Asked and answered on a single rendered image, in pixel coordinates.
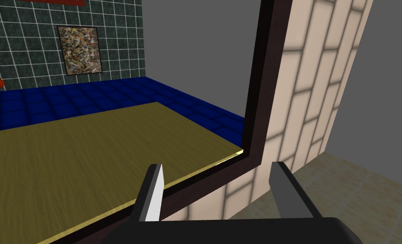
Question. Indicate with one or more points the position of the speckled abstract wall picture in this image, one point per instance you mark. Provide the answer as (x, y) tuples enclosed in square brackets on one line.
[(80, 50)]

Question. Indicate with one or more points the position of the red wall picture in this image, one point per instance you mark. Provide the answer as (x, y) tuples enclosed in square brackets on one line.
[(56, 2)]

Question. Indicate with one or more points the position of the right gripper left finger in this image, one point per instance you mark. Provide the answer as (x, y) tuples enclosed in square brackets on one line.
[(152, 195)]

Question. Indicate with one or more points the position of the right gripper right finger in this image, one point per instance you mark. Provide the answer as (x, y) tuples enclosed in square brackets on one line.
[(289, 196)]

